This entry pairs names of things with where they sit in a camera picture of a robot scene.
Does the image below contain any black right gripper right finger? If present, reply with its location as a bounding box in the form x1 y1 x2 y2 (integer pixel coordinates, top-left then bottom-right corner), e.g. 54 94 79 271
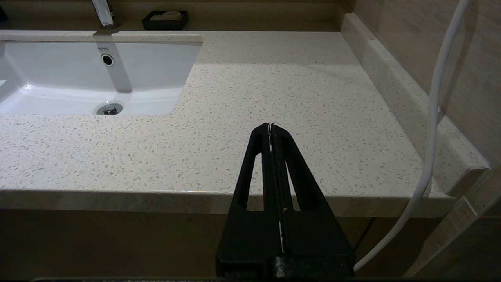
272 123 356 278

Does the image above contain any beige soap bar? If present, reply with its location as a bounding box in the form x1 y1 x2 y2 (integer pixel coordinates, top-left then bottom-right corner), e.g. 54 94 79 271
151 11 183 21

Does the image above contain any white ceramic sink basin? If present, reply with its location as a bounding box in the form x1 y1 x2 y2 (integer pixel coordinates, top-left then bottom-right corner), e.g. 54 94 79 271
0 39 204 117

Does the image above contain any chrome sink drain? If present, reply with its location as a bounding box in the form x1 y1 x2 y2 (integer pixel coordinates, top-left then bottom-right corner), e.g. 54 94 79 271
97 103 123 116

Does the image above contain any black soap dish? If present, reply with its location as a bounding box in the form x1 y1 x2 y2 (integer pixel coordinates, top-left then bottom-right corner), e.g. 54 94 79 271
142 10 189 31

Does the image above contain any chrome faucet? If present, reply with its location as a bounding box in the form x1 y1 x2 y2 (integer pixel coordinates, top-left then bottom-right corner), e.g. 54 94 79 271
91 0 121 36

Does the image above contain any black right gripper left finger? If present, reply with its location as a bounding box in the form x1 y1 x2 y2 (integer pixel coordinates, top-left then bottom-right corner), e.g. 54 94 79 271
216 123 283 278

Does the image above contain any white cable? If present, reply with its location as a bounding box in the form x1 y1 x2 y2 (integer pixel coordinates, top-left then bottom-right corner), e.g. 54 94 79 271
353 0 470 273

